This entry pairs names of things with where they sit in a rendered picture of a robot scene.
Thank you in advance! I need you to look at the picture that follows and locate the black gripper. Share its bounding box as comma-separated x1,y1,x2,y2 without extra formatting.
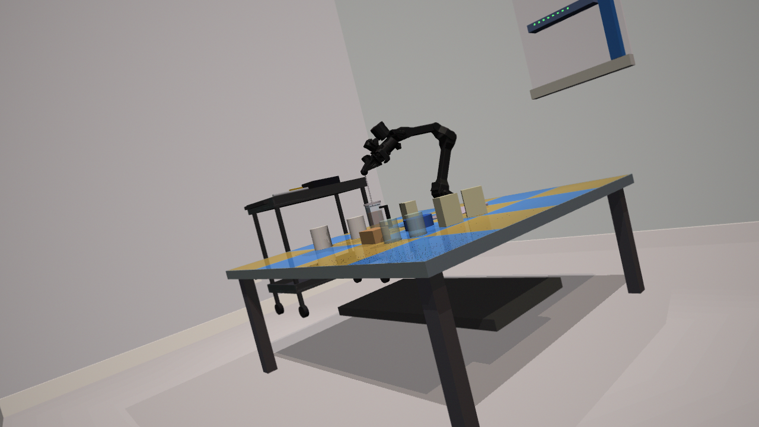
361,144,391,172

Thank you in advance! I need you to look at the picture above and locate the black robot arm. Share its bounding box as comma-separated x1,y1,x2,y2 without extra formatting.
363,121,457,198

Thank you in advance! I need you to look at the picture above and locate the blue short cylinder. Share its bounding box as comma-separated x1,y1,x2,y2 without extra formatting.
403,213,434,231

